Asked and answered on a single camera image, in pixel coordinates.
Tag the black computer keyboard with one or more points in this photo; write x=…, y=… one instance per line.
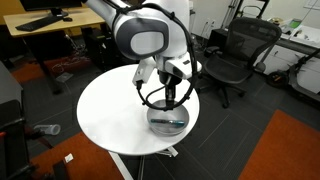
x=38, y=23

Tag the teal marker pen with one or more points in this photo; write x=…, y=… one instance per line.
x=166, y=122

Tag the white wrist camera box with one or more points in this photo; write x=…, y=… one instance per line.
x=144, y=71

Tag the green box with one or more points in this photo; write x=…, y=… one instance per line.
x=295, y=23

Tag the clear plastic bottle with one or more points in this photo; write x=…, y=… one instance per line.
x=50, y=129

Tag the white cabinet counter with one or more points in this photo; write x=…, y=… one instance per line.
x=283, y=56

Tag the black mesh office chair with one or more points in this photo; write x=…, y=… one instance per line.
x=226, y=68

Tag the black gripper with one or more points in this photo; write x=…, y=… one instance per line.
x=168, y=80

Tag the black kick scooter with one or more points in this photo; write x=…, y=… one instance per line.
x=276, y=79

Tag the small white paper tag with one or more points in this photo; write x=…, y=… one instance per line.
x=68, y=158

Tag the tan wooden desk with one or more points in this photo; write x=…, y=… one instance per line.
x=83, y=18

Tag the black computer monitor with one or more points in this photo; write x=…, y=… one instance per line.
x=50, y=4

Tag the black low cabinet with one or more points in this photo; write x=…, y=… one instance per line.
x=216, y=35

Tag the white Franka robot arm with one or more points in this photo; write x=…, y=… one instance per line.
x=146, y=36

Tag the white table base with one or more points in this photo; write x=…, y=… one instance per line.
x=120, y=165

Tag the black upright post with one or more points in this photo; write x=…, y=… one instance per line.
x=61, y=171

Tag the grey floor box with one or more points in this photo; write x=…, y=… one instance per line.
x=64, y=77

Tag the black computer tower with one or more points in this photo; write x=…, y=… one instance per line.
x=96, y=46

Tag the black computer mouse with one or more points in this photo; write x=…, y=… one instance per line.
x=67, y=19

